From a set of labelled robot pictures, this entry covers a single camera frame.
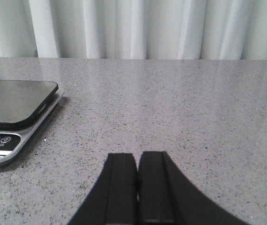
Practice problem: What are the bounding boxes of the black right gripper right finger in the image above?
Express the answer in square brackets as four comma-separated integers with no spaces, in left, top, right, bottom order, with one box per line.
[138,151,245,225]

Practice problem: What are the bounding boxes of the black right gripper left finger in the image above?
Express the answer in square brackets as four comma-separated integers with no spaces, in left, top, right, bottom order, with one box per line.
[68,153,137,225]

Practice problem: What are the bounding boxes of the black silver kitchen scale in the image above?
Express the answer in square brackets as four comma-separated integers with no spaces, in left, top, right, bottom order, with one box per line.
[0,80,64,166]

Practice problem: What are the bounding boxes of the white pleated curtain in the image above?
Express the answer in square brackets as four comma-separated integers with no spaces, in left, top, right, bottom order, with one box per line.
[0,0,267,60]

